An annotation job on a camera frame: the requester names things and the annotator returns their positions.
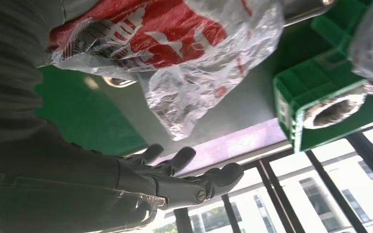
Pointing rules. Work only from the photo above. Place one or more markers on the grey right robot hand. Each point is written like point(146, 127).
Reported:
point(61, 193)

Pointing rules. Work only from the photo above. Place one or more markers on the green conveyor belt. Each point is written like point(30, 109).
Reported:
point(77, 119)

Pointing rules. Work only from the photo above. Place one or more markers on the electronic scale steel tray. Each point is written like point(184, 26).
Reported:
point(302, 11)

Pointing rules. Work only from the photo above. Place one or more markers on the black window frame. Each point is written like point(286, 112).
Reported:
point(270, 186)

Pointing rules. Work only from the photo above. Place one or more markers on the green plastic crate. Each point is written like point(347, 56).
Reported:
point(302, 86)
point(331, 35)

